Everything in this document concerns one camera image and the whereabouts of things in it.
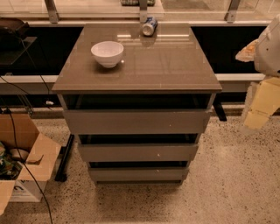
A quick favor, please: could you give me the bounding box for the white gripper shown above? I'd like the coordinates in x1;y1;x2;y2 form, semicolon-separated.
235;14;280;130

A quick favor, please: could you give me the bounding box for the grey top drawer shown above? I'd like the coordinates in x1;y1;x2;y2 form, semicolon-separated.
63;110;210;135

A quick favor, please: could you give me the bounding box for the grey drawer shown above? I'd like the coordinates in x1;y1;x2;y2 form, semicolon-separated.
88;168;188;182
63;110;210;135
78;143;199;162

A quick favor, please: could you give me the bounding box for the grey drawer cabinet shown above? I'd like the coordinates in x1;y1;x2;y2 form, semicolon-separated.
52;23;223;186

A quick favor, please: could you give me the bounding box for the grey bottom drawer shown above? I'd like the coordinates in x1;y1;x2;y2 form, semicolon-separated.
88;168;188;182

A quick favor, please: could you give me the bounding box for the grey middle drawer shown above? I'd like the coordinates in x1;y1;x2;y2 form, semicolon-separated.
78;143;199;162

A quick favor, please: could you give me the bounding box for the open cardboard box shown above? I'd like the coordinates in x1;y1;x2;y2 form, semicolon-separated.
0;114;60;214

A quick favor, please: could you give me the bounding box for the blue white soda can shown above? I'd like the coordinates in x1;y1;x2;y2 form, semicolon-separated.
142;17;158;37

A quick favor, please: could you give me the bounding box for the white ceramic bowl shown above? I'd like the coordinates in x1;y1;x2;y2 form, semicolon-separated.
91;41;124;68

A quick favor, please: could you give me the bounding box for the black floor bar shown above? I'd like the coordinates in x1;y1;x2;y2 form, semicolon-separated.
54;134;74;182

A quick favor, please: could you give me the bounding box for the dark device on shelf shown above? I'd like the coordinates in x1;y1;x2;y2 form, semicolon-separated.
0;17;30;50

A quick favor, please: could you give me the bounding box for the white cup in box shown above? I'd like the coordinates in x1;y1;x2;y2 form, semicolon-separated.
10;148;29;162

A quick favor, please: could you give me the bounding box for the green packet in box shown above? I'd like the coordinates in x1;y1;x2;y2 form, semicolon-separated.
0;142;22;180

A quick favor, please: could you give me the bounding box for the metal railing post right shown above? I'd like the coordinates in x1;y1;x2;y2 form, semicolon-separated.
224;0;241;23

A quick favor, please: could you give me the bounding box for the metal railing post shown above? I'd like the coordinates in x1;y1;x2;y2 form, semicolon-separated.
139;0;148;23
224;0;241;23
44;0;60;24

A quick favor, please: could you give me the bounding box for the metal railing post middle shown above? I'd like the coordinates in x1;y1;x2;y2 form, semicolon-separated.
139;0;148;23

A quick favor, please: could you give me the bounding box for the metal railing post left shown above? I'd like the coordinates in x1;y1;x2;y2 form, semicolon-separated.
44;0;60;24

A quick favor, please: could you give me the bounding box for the white cable plug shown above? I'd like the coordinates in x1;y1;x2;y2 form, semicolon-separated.
45;101;54;105

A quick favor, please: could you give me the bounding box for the black cable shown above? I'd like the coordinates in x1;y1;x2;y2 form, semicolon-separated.
0;76;54;224

